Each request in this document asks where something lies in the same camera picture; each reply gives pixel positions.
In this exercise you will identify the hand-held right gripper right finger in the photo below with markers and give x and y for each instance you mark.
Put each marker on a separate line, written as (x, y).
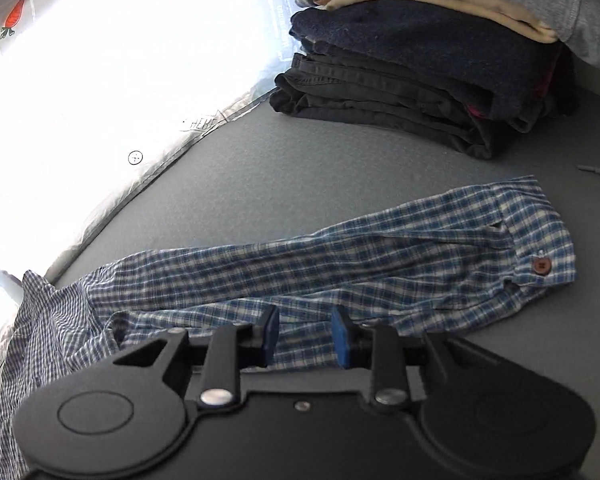
(341, 337)

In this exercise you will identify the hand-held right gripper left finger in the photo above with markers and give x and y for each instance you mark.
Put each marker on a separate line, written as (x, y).
(270, 334)

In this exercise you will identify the blue plaid shirt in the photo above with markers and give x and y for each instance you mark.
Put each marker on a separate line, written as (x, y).
(380, 260)

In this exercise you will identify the black folded pants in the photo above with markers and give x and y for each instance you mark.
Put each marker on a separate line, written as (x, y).
(380, 105)

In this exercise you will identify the white printed curtain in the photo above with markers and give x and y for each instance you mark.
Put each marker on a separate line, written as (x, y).
(105, 85)

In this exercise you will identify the navy folded sweater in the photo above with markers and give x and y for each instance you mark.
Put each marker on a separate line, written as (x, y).
(430, 45)

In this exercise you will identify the beige folded garment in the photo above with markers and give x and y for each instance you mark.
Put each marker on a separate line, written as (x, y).
(430, 2)

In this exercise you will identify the grey folded sweatshirt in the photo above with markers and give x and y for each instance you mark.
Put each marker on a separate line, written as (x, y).
(595, 25)

